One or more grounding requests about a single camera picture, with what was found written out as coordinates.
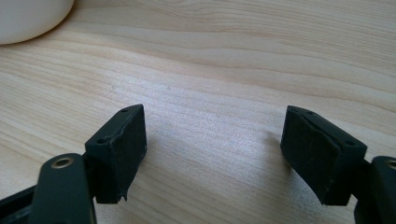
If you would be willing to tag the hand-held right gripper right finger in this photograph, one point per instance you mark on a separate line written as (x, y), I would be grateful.
(320, 161)

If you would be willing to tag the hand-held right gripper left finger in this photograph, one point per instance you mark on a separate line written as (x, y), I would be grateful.
(120, 161)

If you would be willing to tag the cream ceramic cup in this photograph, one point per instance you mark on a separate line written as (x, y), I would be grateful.
(28, 18)

